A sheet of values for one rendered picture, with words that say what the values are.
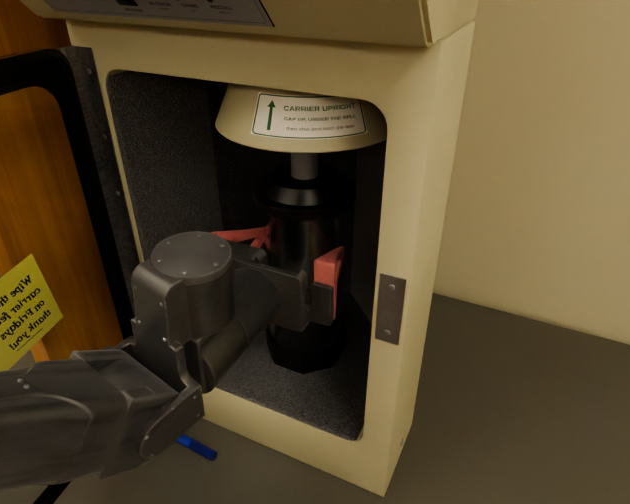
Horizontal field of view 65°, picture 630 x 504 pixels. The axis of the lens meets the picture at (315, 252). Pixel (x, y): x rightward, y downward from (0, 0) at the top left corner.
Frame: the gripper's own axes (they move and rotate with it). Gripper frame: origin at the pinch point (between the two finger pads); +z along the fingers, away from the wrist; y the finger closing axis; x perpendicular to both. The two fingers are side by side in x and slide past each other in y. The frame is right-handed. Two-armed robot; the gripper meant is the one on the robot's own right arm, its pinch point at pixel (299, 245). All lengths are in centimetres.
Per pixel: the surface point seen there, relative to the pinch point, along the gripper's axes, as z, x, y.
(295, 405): -7.7, 16.4, -2.9
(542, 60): 35.2, -13.4, -18.6
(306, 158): 1.4, -9.6, -0.5
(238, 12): -11.8, -24.7, -3.1
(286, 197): -1.8, -6.7, 0.1
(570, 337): 28.4, 25.5, -31.8
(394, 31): -11.0, -24.0, -12.8
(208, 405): -9.4, 20.6, 8.7
